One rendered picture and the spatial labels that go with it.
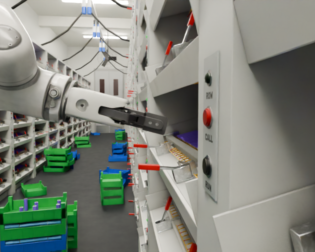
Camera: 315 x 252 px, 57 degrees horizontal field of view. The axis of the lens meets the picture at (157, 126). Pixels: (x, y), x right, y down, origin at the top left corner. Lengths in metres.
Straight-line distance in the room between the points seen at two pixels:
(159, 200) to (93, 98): 0.55
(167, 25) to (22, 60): 0.57
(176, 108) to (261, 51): 0.73
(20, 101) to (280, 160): 0.40
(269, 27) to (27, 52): 0.36
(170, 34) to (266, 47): 0.76
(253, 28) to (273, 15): 0.03
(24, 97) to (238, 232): 0.39
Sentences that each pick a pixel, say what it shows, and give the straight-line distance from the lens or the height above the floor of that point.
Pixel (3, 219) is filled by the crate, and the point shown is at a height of 0.34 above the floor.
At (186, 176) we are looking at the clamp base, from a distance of 0.49.
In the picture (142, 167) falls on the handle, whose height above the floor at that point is 0.78.
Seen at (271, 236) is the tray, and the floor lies 0.78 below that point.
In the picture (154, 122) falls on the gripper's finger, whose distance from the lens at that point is 0.50.
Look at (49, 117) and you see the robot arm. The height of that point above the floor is 0.86.
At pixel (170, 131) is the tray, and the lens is 0.91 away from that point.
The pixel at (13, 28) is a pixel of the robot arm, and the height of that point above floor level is 0.99.
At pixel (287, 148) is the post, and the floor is 0.85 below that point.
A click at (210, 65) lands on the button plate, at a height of 0.92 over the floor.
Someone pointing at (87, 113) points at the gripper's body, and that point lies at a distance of 0.48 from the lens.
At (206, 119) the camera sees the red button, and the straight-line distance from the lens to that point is 0.25.
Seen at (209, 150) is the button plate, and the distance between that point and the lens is 0.26.
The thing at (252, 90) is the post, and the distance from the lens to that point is 0.22.
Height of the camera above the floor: 0.88
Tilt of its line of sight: 4 degrees down
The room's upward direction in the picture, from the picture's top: straight up
